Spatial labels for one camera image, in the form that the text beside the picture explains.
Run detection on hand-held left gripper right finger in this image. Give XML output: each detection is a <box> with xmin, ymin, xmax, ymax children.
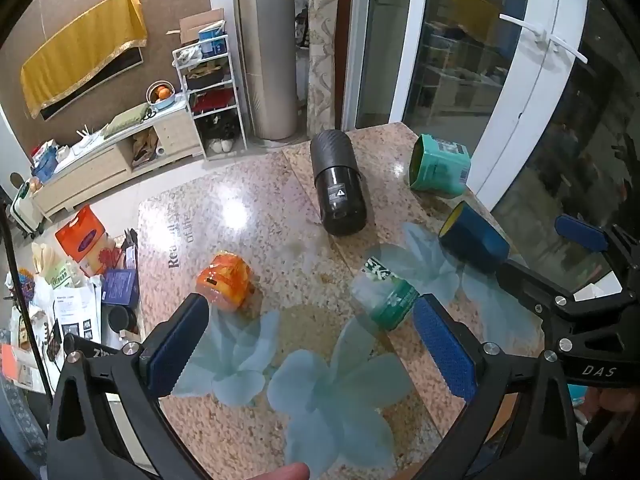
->
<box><xmin>412</xmin><ymin>294</ymin><xmax>581</xmax><ymax>480</ymax></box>

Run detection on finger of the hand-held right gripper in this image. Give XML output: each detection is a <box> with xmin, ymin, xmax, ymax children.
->
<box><xmin>555</xmin><ymin>214</ymin><xmax>640</xmax><ymax>297</ymax></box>
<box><xmin>495</xmin><ymin>259</ymin><xmax>640</xmax><ymax>356</ymax></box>

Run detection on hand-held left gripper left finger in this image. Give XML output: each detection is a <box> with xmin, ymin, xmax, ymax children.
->
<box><xmin>47</xmin><ymin>292</ymin><xmax>211</xmax><ymax>480</ymax></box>

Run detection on blue cup with yellow rim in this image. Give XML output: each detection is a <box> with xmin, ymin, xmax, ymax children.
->
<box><xmin>439</xmin><ymin>201</ymin><xmax>512</xmax><ymax>273</ymax></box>

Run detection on clear cup with green label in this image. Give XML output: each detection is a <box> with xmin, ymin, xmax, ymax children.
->
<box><xmin>352</xmin><ymin>245</ymin><xmax>426</xmax><ymax>332</ymax></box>

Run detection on green printed cup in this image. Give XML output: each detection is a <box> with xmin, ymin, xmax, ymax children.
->
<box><xmin>409</xmin><ymin>133</ymin><xmax>472</xmax><ymax>198</ymax></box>

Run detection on black cylindrical cup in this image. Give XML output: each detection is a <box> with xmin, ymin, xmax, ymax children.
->
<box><xmin>309</xmin><ymin>130</ymin><xmax>368</xmax><ymax>236</ymax></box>

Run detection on person's right hand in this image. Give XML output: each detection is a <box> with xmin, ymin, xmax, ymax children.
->
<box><xmin>582</xmin><ymin>387</ymin><xmax>640</xmax><ymax>443</ymax></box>

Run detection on person's left hand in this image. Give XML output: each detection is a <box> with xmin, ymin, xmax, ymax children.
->
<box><xmin>232</xmin><ymin>462</ymin><xmax>312</xmax><ymax>480</ymax></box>

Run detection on dark blue box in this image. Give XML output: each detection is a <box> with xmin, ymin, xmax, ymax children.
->
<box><xmin>102</xmin><ymin>268</ymin><xmax>140</xmax><ymax>307</ymax></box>

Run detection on white paper bag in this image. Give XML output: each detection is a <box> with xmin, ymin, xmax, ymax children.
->
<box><xmin>52</xmin><ymin>280</ymin><xmax>99</xmax><ymax>337</ymax></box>

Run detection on orange bag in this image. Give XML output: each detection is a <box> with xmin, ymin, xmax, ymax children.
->
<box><xmin>54</xmin><ymin>204</ymin><xmax>109</xmax><ymax>277</ymax></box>

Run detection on cream bag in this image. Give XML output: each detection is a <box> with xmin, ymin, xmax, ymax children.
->
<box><xmin>32</xmin><ymin>242</ymin><xmax>67</xmax><ymax>287</ymax></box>

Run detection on black pole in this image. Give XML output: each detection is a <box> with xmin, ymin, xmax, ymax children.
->
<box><xmin>0</xmin><ymin>199</ymin><xmax>57</xmax><ymax>397</ymax></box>

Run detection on wooden television cabinet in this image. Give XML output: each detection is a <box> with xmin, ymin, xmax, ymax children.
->
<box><xmin>31</xmin><ymin>94</ymin><xmax>206</xmax><ymax>222</ymax></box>

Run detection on white suitcase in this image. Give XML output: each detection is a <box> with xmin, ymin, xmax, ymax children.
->
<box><xmin>10</xmin><ymin>184</ymin><xmax>45</xmax><ymax>241</ymax></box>

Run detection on blue box on cabinet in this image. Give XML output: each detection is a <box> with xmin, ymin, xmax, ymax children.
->
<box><xmin>34</xmin><ymin>149</ymin><xmax>59</xmax><ymax>184</ymax></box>

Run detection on green cushion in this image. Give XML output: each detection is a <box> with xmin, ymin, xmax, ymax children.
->
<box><xmin>103</xmin><ymin>103</ymin><xmax>151</xmax><ymax>139</ymax></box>

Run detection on bowl of oranges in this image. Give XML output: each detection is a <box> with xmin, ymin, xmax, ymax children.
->
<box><xmin>146</xmin><ymin>81</ymin><xmax>176</xmax><ymax>107</ymax></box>

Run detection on white shoe rack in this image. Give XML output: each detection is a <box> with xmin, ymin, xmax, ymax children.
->
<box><xmin>172</xmin><ymin>34</ymin><xmax>247</xmax><ymax>162</ymax></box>

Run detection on grey standing air conditioner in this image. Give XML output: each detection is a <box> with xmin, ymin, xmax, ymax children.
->
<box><xmin>234</xmin><ymin>0</ymin><xmax>302</xmax><ymax>142</ymax></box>

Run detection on patterned curtain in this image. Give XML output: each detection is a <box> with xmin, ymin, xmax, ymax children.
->
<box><xmin>304</xmin><ymin>0</ymin><xmax>347</xmax><ymax>132</ymax></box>

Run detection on yellow cloth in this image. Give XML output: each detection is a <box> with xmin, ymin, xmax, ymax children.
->
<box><xmin>20</xmin><ymin>0</ymin><xmax>148</xmax><ymax>119</ymax></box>

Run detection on cardboard box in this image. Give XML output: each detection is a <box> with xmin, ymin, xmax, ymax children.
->
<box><xmin>166</xmin><ymin>8</ymin><xmax>226</xmax><ymax>47</ymax></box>

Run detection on white window handle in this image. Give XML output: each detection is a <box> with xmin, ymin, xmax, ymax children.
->
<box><xmin>546</xmin><ymin>32</ymin><xmax>590</xmax><ymax>65</ymax></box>
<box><xmin>499</xmin><ymin>12</ymin><xmax>549</xmax><ymax>44</ymax></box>

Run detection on black wall television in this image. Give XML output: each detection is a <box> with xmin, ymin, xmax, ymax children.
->
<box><xmin>40</xmin><ymin>46</ymin><xmax>146</xmax><ymax>122</ymax></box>

